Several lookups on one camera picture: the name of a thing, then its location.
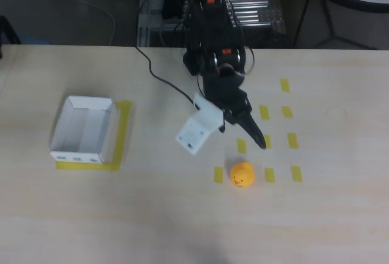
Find orange toy duck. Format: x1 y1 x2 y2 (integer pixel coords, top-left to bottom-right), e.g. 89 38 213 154
229 161 256 189

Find white cardboard box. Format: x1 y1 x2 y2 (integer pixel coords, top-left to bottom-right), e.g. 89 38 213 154
49 95 116 165

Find aluminium profile rack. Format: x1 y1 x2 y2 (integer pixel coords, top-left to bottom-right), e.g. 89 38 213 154
137 0 287 48

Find long yellow tape strip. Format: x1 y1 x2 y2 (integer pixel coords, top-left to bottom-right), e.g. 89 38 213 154
111 100 133 173
55 161 121 173

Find blue chair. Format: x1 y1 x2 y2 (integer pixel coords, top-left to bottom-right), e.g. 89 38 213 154
18 32 53 45

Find black angular object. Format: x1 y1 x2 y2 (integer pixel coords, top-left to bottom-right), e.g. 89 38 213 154
0 15 22 45

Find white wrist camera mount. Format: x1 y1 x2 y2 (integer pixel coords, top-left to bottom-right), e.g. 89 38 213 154
175 92 224 156

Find black camera cable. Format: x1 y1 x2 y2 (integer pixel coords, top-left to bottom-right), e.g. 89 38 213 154
135 46 196 106

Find black table leg frame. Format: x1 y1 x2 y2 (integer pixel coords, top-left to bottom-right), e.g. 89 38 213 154
293 0 379 50

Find white floor cable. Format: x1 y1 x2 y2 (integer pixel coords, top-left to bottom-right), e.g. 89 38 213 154
60 0 117 46

